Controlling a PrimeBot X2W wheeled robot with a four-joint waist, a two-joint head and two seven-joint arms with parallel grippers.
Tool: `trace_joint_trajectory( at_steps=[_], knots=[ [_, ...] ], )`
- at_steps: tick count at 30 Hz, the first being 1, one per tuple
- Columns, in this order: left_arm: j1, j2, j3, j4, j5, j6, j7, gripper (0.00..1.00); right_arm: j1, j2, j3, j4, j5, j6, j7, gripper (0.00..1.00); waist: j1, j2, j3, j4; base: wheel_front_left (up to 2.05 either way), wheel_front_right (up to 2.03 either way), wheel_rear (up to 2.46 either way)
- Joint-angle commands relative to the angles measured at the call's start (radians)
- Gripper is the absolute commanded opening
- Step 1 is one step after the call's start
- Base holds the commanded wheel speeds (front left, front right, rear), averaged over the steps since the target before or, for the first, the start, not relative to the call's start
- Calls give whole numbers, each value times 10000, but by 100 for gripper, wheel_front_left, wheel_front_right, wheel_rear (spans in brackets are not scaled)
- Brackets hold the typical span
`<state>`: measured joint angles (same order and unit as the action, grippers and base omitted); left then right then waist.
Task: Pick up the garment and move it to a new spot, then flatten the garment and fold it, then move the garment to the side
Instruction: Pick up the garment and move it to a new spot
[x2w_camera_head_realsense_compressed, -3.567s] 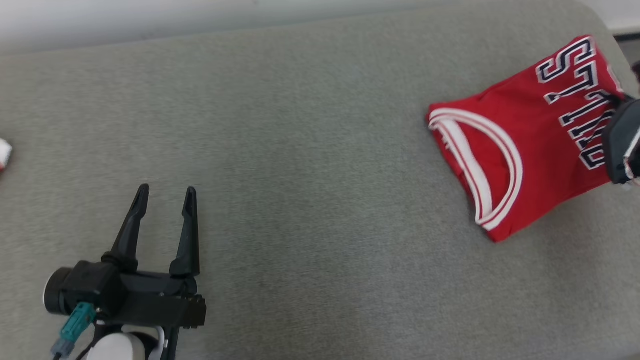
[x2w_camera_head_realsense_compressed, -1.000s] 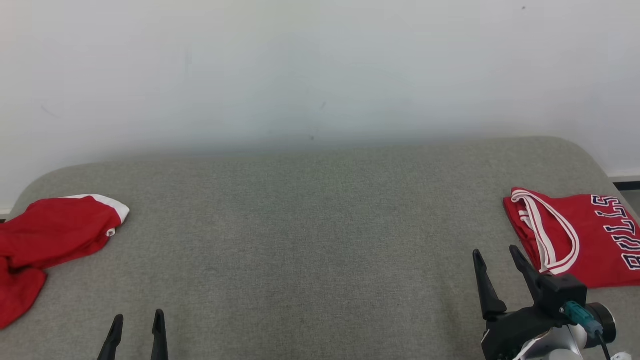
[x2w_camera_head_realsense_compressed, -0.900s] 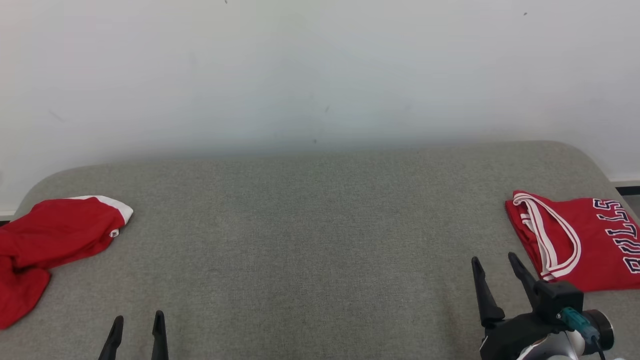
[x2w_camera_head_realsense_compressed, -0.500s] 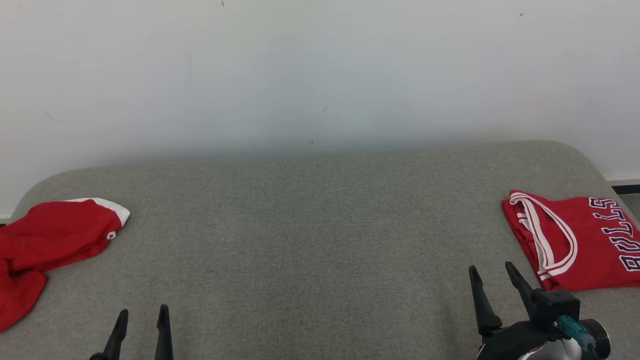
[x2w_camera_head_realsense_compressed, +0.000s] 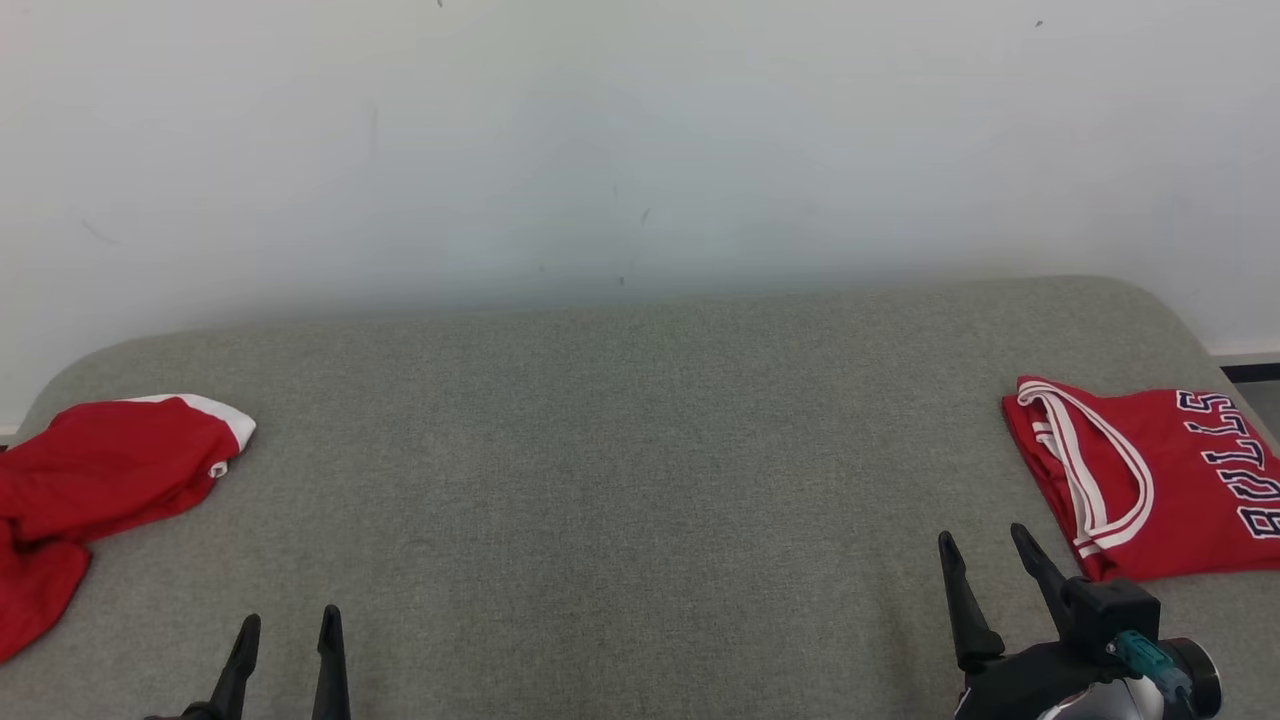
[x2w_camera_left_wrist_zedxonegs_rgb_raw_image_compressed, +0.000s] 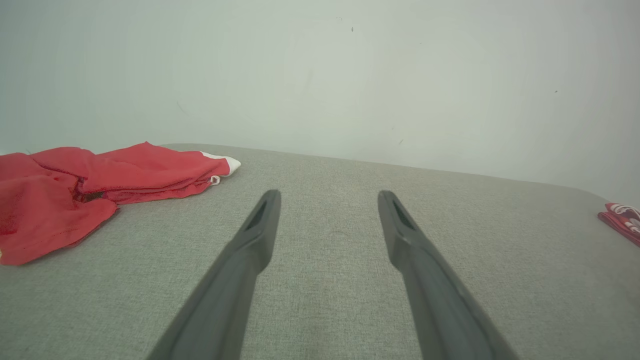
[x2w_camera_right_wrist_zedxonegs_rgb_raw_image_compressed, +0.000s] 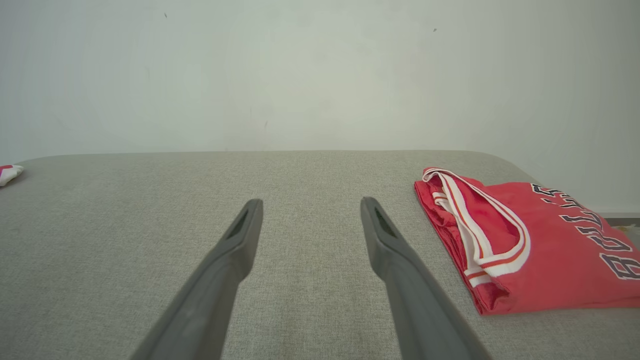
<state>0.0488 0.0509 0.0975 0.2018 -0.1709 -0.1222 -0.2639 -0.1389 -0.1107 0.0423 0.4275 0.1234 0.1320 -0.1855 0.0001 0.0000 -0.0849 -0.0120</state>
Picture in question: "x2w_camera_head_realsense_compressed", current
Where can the red Bulls basketball jersey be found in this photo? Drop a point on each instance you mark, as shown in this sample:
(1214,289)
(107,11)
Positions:
(1180,480)

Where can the grey fabric sofa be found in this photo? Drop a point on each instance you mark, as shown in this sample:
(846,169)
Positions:
(600,480)

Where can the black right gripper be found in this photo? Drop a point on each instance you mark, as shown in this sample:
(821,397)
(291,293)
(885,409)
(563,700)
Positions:
(1020,690)

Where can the red basketball shorts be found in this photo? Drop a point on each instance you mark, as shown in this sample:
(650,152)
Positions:
(90,470)

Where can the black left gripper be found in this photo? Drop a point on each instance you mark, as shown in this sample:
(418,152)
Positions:
(195,714)

